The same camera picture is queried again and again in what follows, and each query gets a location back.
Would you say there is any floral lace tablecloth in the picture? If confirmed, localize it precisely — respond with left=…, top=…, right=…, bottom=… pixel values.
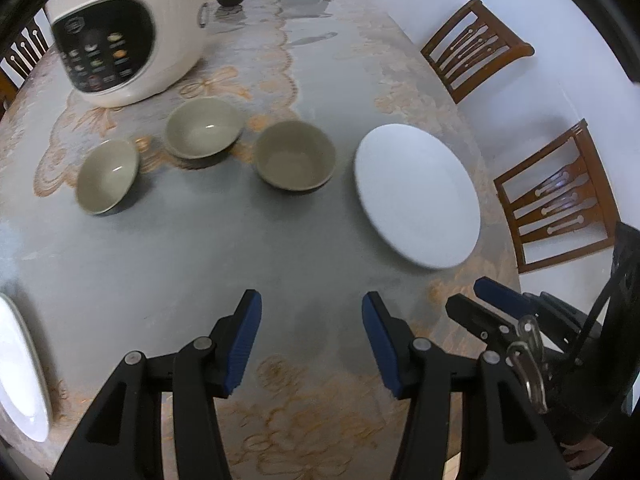
left=0, top=0, right=521, bottom=480

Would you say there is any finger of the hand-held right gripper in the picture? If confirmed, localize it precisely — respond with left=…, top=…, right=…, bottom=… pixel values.
left=472, top=276, right=586, bottom=351
left=445, top=294, right=551, bottom=361

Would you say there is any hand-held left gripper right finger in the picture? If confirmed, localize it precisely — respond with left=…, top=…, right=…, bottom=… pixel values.
left=361, top=291, right=571, bottom=480

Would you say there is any person's foot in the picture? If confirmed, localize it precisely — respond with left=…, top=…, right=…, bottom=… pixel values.
left=562, top=435, right=608, bottom=468

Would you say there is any brown wooden chair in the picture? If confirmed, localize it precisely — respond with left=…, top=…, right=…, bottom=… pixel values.
left=420, top=0, right=535, bottom=105
left=494, top=119, right=621, bottom=275

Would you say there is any gold lace table runner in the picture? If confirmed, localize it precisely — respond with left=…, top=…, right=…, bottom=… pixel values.
left=32, top=5, right=301, bottom=201

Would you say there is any white round plate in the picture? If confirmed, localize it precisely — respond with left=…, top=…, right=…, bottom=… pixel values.
left=354, top=124, right=482, bottom=269
left=0, top=292, right=53, bottom=443

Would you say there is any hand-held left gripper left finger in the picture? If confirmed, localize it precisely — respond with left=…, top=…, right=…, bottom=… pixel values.
left=50, top=289, right=263, bottom=480

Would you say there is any dark wooden chair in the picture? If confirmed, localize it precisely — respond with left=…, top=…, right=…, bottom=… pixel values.
left=0, top=17, right=51, bottom=111

